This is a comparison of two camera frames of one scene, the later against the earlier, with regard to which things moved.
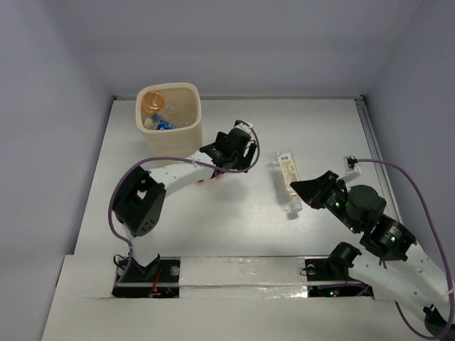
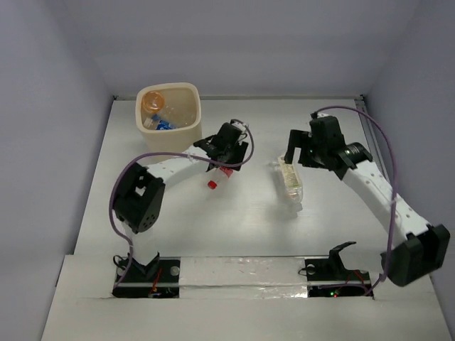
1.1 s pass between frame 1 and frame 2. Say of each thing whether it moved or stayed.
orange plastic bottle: stayed
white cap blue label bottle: stayed
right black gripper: moved
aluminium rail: stayed
